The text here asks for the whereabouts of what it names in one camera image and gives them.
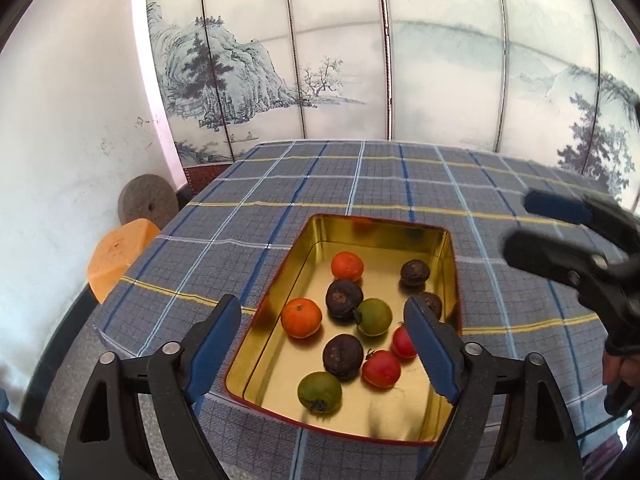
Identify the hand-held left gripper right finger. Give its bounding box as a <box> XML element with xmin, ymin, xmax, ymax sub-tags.
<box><xmin>403</xmin><ymin>296</ymin><xmax>586</xmax><ymax>480</ymax></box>

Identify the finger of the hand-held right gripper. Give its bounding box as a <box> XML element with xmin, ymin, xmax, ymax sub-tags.
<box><xmin>502</xmin><ymin>229</ymin><xmax>621</xmax><ymax>291</ymax></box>
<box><xmin>522</xmin><ymin>189</ymin><xmax>640</xmax><ymax>256</ymax></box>

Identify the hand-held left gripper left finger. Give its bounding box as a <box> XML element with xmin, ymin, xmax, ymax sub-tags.
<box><xmin>59</xmin><ymin>294</ymin><xmax>243</xmax><ymax>480</ymax></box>

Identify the red tomato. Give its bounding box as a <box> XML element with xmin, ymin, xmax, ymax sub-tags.
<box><xmin>391</xmin><ymin>325</ymin><xmax>418</xmax><ymax>359</ymax></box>
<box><xmin>362</xmin><ymin>350</ymin><xmax>402</xmax><ymax>389</ymax></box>

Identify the dark brown passion fruit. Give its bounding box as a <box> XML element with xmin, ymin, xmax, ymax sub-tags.
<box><xmin>325</xmin><ymin>279</ymin><xmax>364</xmax><ymax>321</ymax></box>
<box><xmin>322</xmin><ymin>334</ymin><xmax>365</xmax><ymax>382</ymax></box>
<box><xmin>419</xmin><ymin>291</ymin><xmax>444</xmax><ymax>320</ymax></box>
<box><xmin>400</xmin><ymin>259</ymin><xmax>431</xmax><ymax>289</ymax></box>

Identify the green round fruit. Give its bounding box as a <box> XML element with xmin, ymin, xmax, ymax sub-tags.
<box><xmin>356</xmin><ymin>298</ymin><xmax>393</xmax><ymax>337</ymax></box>
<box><xmin>297</xmin><ymin>371</ymin><xmax>343</xmax><ymax>416</ymax></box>

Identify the gold metal tin tray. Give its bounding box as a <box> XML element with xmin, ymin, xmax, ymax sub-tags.
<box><xmin>223</xmin><ymin>213</ymin><xmax>462</xmax><ymax>447</ymax></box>

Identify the person's right hand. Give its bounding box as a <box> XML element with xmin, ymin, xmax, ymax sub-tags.
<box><xmin>602</xmin><ymin>349</ymin><xmax>627</xmax><ymax>387</ymax></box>

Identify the orange tangerine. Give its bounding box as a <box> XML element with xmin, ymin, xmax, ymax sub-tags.
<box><xmin>330</xmin><ymin>252</ymin><xmax>365</xmax><ymax>282</ymax></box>
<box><xmin>280</xmin><ymin>298</ymin><xmax>323</xmax><ymax>339</ymax></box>

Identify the orange plastic stool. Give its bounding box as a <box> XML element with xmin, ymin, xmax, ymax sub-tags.
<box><xmin>86</xmin><ymin>219</ymin><xmax>162</xmax><ymax>305</ymax></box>

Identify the grey round millstone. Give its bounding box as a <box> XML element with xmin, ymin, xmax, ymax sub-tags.
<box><xmin>118</xmin><ymin>174</ymin><xmax>179</xmax><ymax>228</ymax></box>

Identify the blue grey plaid tablecloth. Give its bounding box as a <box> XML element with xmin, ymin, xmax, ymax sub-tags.
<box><xmin>90</xmin><ymin>140</ymin><xmax>640</xmax><ymax>480</ymax></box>

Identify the landscape painted folding screen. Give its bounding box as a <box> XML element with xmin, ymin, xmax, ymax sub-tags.
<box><xmin>145</xmin><ymin>0</ymin><xmax>640</xmax><ymax>206</ymax></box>

